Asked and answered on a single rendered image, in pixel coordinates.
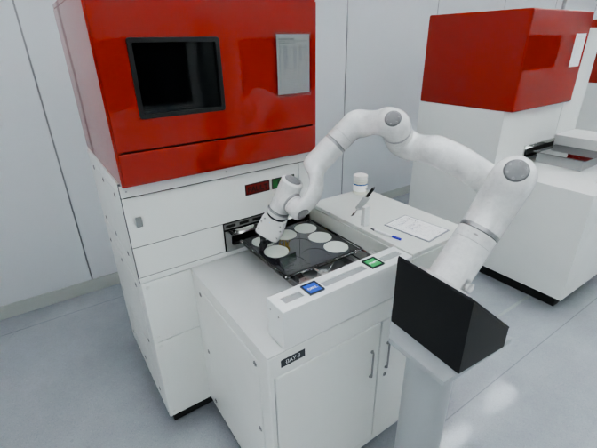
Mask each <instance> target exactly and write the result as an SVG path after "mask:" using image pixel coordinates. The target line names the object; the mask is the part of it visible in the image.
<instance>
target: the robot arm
mask: <svg viewBox="0 0 597 448"><path fill-rule="evenodd" d="M371 135H378V136H381V137H383V139H384V142H385V144H386V147H387V148H388V150H389V151H390V152H391V153H393V154H394V155H396V156H398V157H400V158H402V159H405V160H409V161H416V162H420V163H424V164H428V165H431V166H433V167H434V168H436V169H439V170H441V171H443V172H446V173H447V174H449V175H451V176H453V177H455V178H456V179H458V180H460V181H461V182H463V183H464V184H466V185H467V186H468V187H469V188H470V189H472V190H473V191H475V192H476V193H477V195H476V197H475V199H474V200H473V202H472V204H471V206H470V208H469V209H468V211H467V212H466V214H465V216H464V218H463V219H462V220H461V221H460V223H459V224H458V226H457V228H456V229H455V231H454V232H453V234H452V235H451V237H450V239H449V240H448V242H447V243H446V244H445V245H444V247H443V248H442V250H441V252H440V253H439V255H438V256H437V258H436V259H435V261H434V263H433V264H432V266H431V267H430V268H429V269H427V268H424V267H422V266H420V265H417V267H419V268H421V269H423V270H425V271H426V272H427V273H429V274H431V275H432V276H435V277H436V278H438V279H440V280H442V281H443V282H444V283H446V284H448V285H450V286H451V287H453V288H455V289H457V290H458V291H460V292H462V293H463V294H465V295H466V296H468V297H471V296H469V295H468V294H467V293H466V292H469V293H470V292H472V291H473V290H474V284H471V282H472V281H473V280H474V278H475V276H476V275H477V273H478V272H479V270H480V269H481V267H482V265H483V264H484V262H485V261H486V259H487V258H488V257H489V256H490V254H491V252H492V251H493V249H494V248H495V246H496V245H497V243H498V241H499V240H500V238H501V237H502V235H503V234H504V233H505V231H506V230H507V228H508V227H509V225H510V224H511V222H512V221H513V219H514V217H515V216H516V214H517V213H518V211H519V210H520V209H521V207H522V205H523V204H524V202H525V201H526V200H527V199H528V197H529V195H530V193H531V192H532V190H533V189H534V187H535V186H536V184H537V178H538V172H537V167H536V166H535V164H534V163H533V162H532V161H531V160H530V159H528V158H527V157H525V156H508V157H506V158H504V159H502V160H500V161H499V162H498V163H497V164H493V163H491V162H490V161H488V160H487V159H485V158H484V157H482V156H480V155H479V154H477V153H476V152H474V151H473V150H471V149H470V148H468V147H466V146H464V145H462V144H460V143H458V142H455V141H454V140H450V139H448V138H446V137H443V136H439V135H422V134H419V133H417V132H414V131H413V130H412V127H411V123H410V118H409V117H408V115H407V114H406V113H405V112H404V111H402V110H401V109H398V108H394V107H385V108H381V109H378V110H365V109H356V110H353V111H350V112H349V113H347V114H346V115H345V116H344V117H343V118H342V119H341V120H340V121H339V122H338V123H337V124H336V125H335V126H334V127H333V128H332V129H331V130H330V131H329V133H328V134H327V135H326V136H325V137H324V138H323V139H322V140H321V141H320V142H319V143H318V145H317V146H316V147H315V148H314V149H313V150H312V151H311V152H310V153H309V154H308V156H307V157H306V158H305V160H304V163H303V165H304V167H305V169H306V172H307V174H308V177H309V185H308V189H307V191H306V193H305V194H304V195H303V196H302V197H301V196H300V191H301V189H302V188H303V183H302V182H301V180H299V179H298V178H296V177H294V176H291V175H283V176H282V178H281V180H280V182H279V184H278V187H277V189H276V191H275V194H274V196H273V198H272V201H271V203H270V204H269V205H268V206H267V208H268V210H267V211H265V213H264V214H263V216H262V217H261V219H260V221H259V224H258V225H257V227H256V230H255V232H256V233H257V234H258V235H259V237H260V243H259V250H260V249H261V251H263V249H266V248H267V245H268V244H271V243H274V244H279V242H280V238H281V237H282V235H283V231H284V229H285V226H286V223H287V219H288V217H289V215H290V216H291V217H292V218H293V219H294V220H302V219H303V218H305V217H306V216H307V215H308V214H309V213H310V212H311V211H312V210H313V209H314V207H315V206H316V205H317V204H318V202H319V201H320V199H321V197H322V192H323V176H324V174H325V172H326V171H327V170H328V169H329V168H330V167H331V165H332V164H333V163H334V162H335V161H336V160H337V159H338V158H339V157H340V156H341V155H342V154H343V153H344V152H345V151H346V150H347V149H348V148H349V147H350V146H351V145H352V144H353V143H354V142H355V141H356V140H357V139H359V138H365V137H368V136H371ZM266 239H267V240H266ZM471 298H472V297H471Z"/></svg>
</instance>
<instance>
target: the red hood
mask: <svg viewBox="0 0 597 448"><path fill-rule="evenodd" d="M52 7H53V9H54V10H53V12H54V16H55V20H56V23H57V27H58V31H59V34H60V41H61V44H62V48H63V52H64V55H65V59H66V63H67V66H68V73H69V76H70V80H71V84H72V87H73V91H74V95H75V98H76V105H77V108H78V112H79V116H80V119H81V123H82V127H83V130H84V137H85V140H86V144H87V147H88V148H89V149H90V150H91V152H92V153H93V154H94V155H95V156H96V157H97V158H98V159H99V161H100V162H101V163H102V164H103V165H104V166H105V168H106V169H107V170H108V171H109V173H110V174H111V175H112V176H113V177H114V179H115V180H116V181H117V182H118V184H119V185H120V186H121V187H122V188H130V187H135V186H139V185H144V184H148V183H153V182H157V181H163V180H171V179H176V178H180V177H185V176H189V175H194V174H198V173H204V172H212V171H217V170H221V169H226V168H230V167H235V166H239V165H244V164H253V163H257V162H262V161H266V160H271V159H276V158H280V157H285V156H294V155H298V154H303V153H307V152H311V151H312V150H313V149H314V148H315V41H316V2H315V0H57V1H56V2H55V3H54V4H52Z"/></svg>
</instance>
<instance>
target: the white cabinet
mask: <svg viewBox="0 0 597 448"><path fill-rule="evenodd" d="M191 271H192V270H191ZM192 277H193V283H194V288H195V299H196V306H197V311H198V316H199V323H200V328H201V334H202V340H203V351H204V356H205V363H206V368H207V374H208V380H209V386H210V392H211V398H212V400H213V401H214V403H215V405H216V406H217V407H218V409H219V411H220V413H221V415H222V416H223V418H224V420H225V421H226V423H227V425H228V426H229V428H230V430H231V431H232V433H233V435H234V436H235V439H236V440H237V442H238V444H239V445H240V446H241V448H361V447H363V446H364V445H365V444H367V443H368V442H369V441H370V440H371V439H373V438H374V437H375V436H377V435H379V434H380V433H381V432H383V431H384V430H385V429H387V428H388V427H390V426H391V425H392V424H394V423H395V422H396V421H398V416H399V410H400V402H401V396H402V384H403V376H404V370H405V363H406V356H405V355H403V354H402V353H401V352H400V351H399V350H397V349H396V348H395V347H393V346H392V345H391V344H390V343H389V342H388V341H389V332H390V323H391V313H392V309H393V303H394V298H392V299H390V300H387V301H385V302H383V303H381V304H379V305H377V306H376V307H374V308H371V309H369V310H367V311H365V312H363V313H361V314H360V315H358V316H355V317H353V318H351V319H349V320H347V321H345V322H344V323H342V324H339V325H337V326H335V327H333V328H331V329H329V330H328V331H326V332H323V333H321V334H319V335H317V336H315V337H313V338H312V339H310V340H307V341H305V342H303V343H301V344H299V345H297V346H296V347H294V348H291V349H289V350H287V351H285V352H283V353H281V354H280V355H278V356H275V357H273V358H271V359H269V360H266V359H265V357H264V356H263V355H262V354H261V353H260V352H259V350H258V349H257V348H256V347H255V345H254V344H253V343H252V342H251V340H250V339H249V338H248V337H247V336H246V334H245V333H244V332H243V331H242V330H241V328H240V327H239V326H238V325H237V324H236V322H235V321H234V320H233V319H232V317H231V316H230V315H229V314H228V313H227V312H226V310H225V309H223V308H222V306H221V305H220V304H219V303H218V301H217V300H216V299H215V298H214V297H213V295H212V294H211V293H210V292H209V291H208V289H207V288H206V287H205V286H204V285H203V283H202V282H201V281H200V280H199V278H198V277H197V276H196V275H195V273H194V272H193V271H192Z"/></svg>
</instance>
